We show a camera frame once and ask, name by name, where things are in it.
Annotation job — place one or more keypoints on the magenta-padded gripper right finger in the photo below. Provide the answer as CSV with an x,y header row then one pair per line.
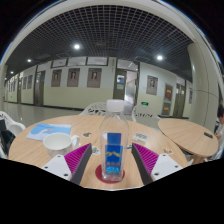
x,y
163,166

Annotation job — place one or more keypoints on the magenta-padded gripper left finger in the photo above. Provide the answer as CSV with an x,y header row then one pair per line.
x,y
56,166

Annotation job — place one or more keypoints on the clear water bottle blue label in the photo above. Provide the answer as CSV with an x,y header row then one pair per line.
x,y
114,133

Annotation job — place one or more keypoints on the white mug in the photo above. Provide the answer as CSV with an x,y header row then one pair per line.
x,y
58,145

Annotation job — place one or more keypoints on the small printed card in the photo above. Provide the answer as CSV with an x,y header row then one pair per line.
x,y
140,137

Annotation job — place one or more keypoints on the light blue booklet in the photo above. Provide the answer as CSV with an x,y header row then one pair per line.
x,y
46,130

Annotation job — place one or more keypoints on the round wooden side table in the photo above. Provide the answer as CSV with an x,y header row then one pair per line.
x,y
186,135

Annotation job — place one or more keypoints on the flat round red coaster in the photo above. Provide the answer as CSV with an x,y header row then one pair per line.
x,y
98,175

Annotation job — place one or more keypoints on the black phone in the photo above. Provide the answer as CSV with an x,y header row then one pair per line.
x,y
208,135

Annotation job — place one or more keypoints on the black bag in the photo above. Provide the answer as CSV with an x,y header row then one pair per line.
x,y
6,141

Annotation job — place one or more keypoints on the white plastic armchair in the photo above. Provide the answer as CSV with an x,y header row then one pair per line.
x,y
15,127

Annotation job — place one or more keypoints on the green exit sign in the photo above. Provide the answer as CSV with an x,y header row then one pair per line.
x,y
144,103

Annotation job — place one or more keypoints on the dark door beside pillar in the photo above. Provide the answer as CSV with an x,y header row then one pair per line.
x,y
179,100

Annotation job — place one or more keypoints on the person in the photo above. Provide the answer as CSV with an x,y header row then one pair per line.
x,y
220,120

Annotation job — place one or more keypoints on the dark double door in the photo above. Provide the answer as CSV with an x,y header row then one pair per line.
x,y
39,88

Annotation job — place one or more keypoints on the green door with window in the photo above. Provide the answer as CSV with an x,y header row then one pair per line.
x,y
119,93

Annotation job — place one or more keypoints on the ceiling lights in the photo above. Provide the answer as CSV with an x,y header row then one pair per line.
x,y
77,46

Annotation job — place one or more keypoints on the red wall notice board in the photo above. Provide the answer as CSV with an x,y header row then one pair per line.
x,y
168,92

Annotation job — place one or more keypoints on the framed wall portraits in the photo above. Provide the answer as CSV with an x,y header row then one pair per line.
x,y
94,77

